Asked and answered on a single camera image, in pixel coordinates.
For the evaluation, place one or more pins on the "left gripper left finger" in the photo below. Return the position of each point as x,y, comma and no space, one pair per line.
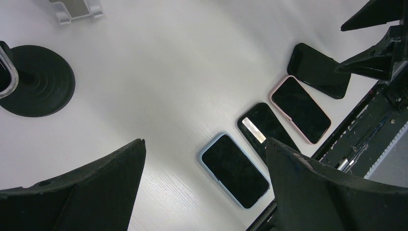
98,196

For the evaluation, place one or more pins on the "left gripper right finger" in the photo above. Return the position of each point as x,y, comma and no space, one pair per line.
312,196

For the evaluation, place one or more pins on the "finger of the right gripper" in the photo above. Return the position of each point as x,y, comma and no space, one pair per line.
379,60
374,13

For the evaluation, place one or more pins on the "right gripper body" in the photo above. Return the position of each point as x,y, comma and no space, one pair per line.
396,93

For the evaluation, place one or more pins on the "black phone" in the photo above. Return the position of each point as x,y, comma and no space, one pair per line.
260,123
318,71

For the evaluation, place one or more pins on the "black pole stand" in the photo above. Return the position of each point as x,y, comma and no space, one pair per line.
46,82

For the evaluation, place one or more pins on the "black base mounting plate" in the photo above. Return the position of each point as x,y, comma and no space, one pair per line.
356,146

